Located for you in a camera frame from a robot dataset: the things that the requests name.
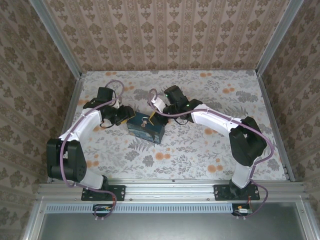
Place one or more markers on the box with starry night print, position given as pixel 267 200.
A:
pixel 147 132

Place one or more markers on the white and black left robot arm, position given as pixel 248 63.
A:
pixel 86 126

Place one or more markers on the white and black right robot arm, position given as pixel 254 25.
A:
pixel 215 123

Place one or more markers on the floral patterned table cover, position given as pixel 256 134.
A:
pixel 187 155

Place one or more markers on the aluminium extrusion beam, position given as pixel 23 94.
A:
pixel 170 190

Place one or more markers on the small circuit board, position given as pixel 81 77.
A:
pixel 102 208
pixel 243 210

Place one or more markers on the grey sheet metal panel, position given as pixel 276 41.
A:
pixel 162 227

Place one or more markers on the aluminium table side rail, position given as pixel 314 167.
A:
pixel 72 105
pixel 268 105

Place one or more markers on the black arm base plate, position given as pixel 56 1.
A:
pixel 117 192
pixel 221 192

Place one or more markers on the aluminium frame post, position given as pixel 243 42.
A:
pixel 56 37
pixel 278 37

